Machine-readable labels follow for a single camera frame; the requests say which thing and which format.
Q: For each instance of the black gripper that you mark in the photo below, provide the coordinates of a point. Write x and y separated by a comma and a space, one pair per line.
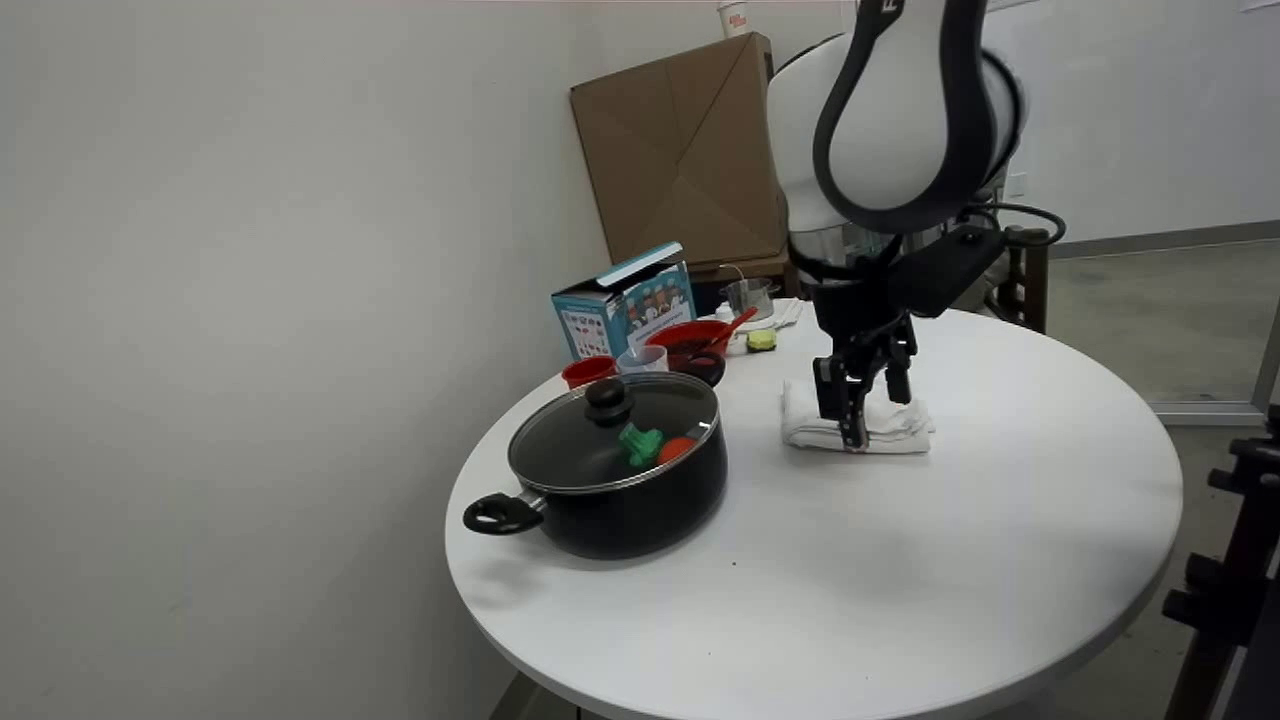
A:
865, 306

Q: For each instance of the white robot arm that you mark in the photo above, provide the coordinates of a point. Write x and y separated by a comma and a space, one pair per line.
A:
887, 143

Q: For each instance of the yellow green sponge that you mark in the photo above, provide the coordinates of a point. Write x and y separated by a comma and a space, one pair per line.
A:
762, 340

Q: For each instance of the black chair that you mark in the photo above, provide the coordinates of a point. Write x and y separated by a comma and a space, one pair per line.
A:
1027, 284

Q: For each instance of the red bowl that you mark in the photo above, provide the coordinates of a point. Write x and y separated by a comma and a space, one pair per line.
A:
692, 349

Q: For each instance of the orange toy in pot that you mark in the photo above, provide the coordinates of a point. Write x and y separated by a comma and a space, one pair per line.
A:
675, 449

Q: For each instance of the green toy in pot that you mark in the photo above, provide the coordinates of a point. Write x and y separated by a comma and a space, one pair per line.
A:
641, 444

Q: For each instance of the black cooking pot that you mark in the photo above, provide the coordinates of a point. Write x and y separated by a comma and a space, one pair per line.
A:
614, 524

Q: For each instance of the glass pot lid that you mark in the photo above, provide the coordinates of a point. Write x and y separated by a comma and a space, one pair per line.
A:
574, 441

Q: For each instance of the blue and white carton box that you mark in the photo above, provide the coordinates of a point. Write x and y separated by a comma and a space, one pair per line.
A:
625, 306

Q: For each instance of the large cardboard box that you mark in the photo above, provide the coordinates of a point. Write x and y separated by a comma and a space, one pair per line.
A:
678, 148

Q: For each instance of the black camera tripod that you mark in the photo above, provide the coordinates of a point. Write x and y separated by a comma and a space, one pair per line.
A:
1233, 602

